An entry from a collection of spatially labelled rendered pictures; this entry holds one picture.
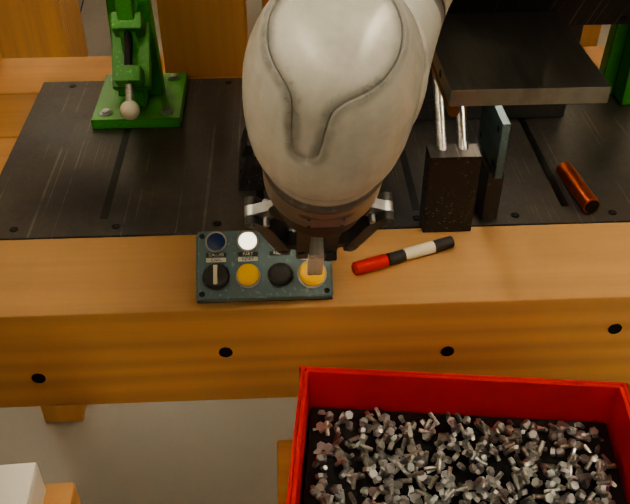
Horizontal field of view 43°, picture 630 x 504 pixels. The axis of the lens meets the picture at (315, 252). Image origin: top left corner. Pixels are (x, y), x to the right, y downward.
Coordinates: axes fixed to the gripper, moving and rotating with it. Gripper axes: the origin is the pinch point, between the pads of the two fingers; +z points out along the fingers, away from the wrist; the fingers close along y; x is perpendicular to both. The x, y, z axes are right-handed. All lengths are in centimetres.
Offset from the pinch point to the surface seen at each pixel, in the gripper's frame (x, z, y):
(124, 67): 34.7, 24.2, -24.6
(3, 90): 42, 44, -49
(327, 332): -5.9, 12.3, 1.5
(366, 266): 1.3, 11.0, 6.2
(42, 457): -14, 112, -59
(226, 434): -10, 114, -18
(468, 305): -4.0, 9.6, 17.1
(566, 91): 13.9, -6.2, 25.2
